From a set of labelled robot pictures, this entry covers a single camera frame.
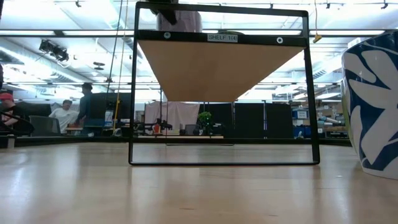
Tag purple ribbed mug white handle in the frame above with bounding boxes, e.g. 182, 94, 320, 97
156, 10, 203, 34

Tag blue white floral mug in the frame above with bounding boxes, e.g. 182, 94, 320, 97
340, 29, 398, 180

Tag white shelf label sticker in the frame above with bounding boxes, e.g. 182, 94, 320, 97
207, 33, 239, 43

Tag black metal shelf wooden board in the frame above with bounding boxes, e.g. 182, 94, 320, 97
128, 0, 321, 166

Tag white hanging cloth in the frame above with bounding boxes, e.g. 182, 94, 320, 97
145, 101, 201, 135

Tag green potted plant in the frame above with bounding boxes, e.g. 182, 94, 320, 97
198, 111, 213, 135

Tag large black screen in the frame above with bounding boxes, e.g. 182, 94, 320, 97
90, 92, 133, 121

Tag black ceiling spotlight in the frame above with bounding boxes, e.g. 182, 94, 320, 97
39, 39, 70, 62

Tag small grey monitor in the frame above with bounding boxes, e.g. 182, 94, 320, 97
185, 124, 200, 136

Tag person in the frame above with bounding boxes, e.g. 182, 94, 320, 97
76, 82, 95, 136
0, 92, 24, 128
49, 99, 80, 134

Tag black partition panels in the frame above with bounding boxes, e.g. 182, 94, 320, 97
198, 101, 295, 139

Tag grey office chair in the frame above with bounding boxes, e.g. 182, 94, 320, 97
29, 115, 62, 137

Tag blue white box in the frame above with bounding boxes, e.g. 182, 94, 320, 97
291, 108, 310, 120

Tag blue storage bin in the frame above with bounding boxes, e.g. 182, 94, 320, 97
292, 126, 312, 139

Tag green hanging cable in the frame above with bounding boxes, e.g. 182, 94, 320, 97
105, 0, 124, 94

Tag yellow hanging hook cord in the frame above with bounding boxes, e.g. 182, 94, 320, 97
312, 0, 323, 44

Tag black curved cable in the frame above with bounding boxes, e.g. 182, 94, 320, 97
0, 111, 35, 137

